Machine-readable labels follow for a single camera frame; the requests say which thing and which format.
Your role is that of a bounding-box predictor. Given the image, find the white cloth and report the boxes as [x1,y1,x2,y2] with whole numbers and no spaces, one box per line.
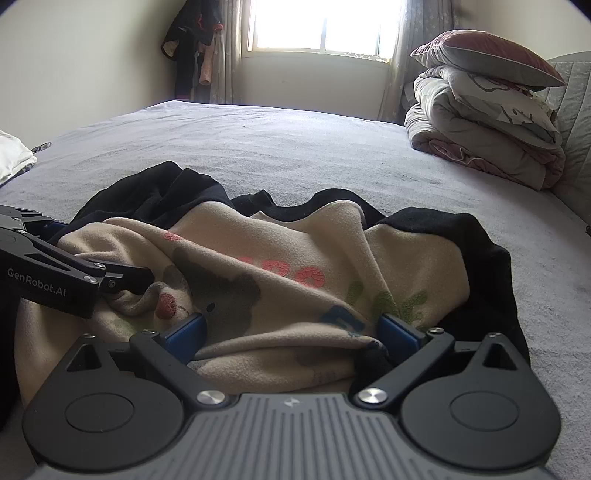
[0,129,38,185]

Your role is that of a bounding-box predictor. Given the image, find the dark hanging clothes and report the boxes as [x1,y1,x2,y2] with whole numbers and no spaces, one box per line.
[161,0,225,102]

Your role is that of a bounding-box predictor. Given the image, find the pink and grey pillow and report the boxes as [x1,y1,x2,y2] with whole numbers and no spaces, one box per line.
[410,30,566,88]

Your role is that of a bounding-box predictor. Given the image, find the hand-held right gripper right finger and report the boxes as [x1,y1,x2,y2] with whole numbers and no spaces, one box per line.
[353,313,520,409]

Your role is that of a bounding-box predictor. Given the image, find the window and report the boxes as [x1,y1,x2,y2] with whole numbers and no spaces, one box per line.
[247,0,407,61]

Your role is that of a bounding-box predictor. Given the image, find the folded grey quilt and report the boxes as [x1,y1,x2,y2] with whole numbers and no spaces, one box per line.
[404,65,566,191]

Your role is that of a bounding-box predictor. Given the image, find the grey bed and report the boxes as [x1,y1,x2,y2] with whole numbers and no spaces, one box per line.
[0,99,591,480]

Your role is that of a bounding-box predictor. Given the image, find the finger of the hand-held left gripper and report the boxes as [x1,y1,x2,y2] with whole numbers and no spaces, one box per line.
[0,204,71,241]
[0,228,156,296]

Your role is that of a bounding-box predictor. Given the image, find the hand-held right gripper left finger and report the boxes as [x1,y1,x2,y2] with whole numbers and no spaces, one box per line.
[65,313,229,409]

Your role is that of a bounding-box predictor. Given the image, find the beige bear print sweatshirt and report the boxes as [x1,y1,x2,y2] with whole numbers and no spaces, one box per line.
[14,161,532,416]

